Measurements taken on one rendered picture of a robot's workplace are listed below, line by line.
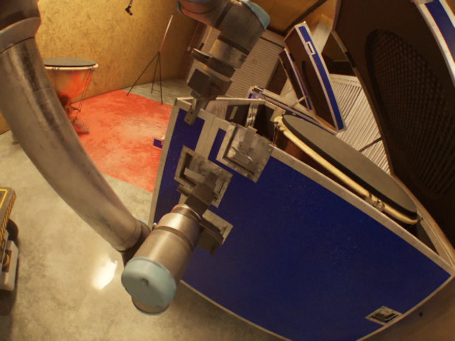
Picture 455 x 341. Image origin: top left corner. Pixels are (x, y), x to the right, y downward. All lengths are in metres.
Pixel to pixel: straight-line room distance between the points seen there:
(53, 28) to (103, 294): 2.76
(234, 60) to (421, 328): 1.34
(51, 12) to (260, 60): 6.79
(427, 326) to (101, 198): 1.31
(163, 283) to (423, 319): 1.16
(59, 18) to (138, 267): 2.87
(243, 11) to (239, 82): 7.34
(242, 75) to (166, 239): 7.58
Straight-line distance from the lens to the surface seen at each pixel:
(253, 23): 0.49
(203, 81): 0.47
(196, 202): 0.41
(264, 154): 0.49
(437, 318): 1.20
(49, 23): 2.88
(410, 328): 1.25
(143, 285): 0.31
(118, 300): 1.15
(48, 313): 1.21
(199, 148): 0.56
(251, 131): 0.46
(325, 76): 2.00
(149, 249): 0.33
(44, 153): 0.30
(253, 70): 7.80
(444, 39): 0.62
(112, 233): 0.41
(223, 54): 0.48
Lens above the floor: 1.09
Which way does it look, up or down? 28 degrees down
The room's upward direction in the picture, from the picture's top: 24 degrees clockwise
